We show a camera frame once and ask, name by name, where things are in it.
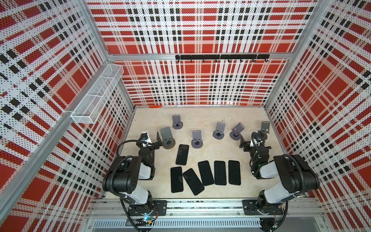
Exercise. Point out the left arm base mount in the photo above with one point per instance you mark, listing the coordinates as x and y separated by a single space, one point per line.
143 216

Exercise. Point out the blue-edged phone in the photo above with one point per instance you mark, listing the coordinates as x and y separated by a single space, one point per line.
206 173

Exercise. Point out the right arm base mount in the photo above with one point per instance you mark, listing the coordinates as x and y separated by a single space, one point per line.
260 206

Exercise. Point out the wooden-base phone stand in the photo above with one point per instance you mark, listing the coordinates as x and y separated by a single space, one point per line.
167 137

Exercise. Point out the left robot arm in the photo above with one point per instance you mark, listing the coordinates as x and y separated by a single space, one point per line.
122 177

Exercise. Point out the grey centre phone stand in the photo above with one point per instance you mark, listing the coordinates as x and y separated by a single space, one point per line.
197 141

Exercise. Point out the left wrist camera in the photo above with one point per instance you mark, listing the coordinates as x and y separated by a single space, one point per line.
145 138

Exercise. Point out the dark grey far-right phone stand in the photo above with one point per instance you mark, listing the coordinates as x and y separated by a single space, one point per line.
264 131

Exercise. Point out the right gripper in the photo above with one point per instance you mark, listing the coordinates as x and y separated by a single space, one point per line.
247 145

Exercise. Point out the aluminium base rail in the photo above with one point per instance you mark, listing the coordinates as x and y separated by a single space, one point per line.
304 214

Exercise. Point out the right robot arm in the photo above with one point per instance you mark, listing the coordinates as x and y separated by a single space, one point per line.
296 177

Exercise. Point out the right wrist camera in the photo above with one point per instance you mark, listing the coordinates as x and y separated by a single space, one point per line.
255 140

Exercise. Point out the black phone with white sticker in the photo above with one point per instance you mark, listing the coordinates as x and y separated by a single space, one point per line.
193 181

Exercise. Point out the black hook rail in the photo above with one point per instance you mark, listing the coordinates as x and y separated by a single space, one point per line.
217 57

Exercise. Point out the white wire mesh basket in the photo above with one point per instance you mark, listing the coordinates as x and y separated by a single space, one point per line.
104 83

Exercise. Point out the grey stand of blue phone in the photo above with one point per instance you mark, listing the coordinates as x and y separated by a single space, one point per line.
235 134

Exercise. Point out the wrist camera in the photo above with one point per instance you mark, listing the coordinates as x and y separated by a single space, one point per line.
145 138
255 140

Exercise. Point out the black phone with pink edge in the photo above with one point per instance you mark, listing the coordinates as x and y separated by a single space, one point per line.
220 177

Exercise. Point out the grey stand at back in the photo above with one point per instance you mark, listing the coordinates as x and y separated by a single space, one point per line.
177 123

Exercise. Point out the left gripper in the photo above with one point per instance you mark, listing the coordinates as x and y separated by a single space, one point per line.
155 144

